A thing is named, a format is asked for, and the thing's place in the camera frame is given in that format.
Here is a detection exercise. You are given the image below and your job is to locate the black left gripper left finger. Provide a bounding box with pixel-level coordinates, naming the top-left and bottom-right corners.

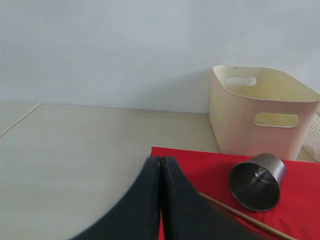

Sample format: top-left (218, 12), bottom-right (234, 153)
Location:
top-left (73, 156), bottom-right (162, 240)

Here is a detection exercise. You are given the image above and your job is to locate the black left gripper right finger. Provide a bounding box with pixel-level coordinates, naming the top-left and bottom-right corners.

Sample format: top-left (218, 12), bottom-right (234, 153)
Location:
top-left (160, 156), bottom-right (262, 240)

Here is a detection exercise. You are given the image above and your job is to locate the cream plastic storage bin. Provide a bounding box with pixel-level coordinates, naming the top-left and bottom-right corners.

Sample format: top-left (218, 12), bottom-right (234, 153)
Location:
top-left (209, 65), bottom-right (320, 160)

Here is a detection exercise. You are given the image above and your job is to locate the red scalloped table cloth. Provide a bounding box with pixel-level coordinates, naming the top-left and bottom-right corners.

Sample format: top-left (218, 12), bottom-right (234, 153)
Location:
top-left (151, 147), bottom-right (320, 240)

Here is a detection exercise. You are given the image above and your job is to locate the stainless steel cup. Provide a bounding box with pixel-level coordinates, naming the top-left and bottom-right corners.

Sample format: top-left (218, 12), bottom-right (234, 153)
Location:
top-left (229, 153), bottom-right (286, 212)

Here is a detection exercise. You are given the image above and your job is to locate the upper wooden chopstick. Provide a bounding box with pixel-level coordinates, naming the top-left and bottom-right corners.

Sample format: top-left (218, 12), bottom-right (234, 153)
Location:
top-left (198, 191), bottom-right (297, 240)

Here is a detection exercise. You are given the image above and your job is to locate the white perforated plastic basket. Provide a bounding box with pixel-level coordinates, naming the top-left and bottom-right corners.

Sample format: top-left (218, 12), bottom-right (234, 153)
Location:
top-left (302, 114), bottom-right (320, 163)

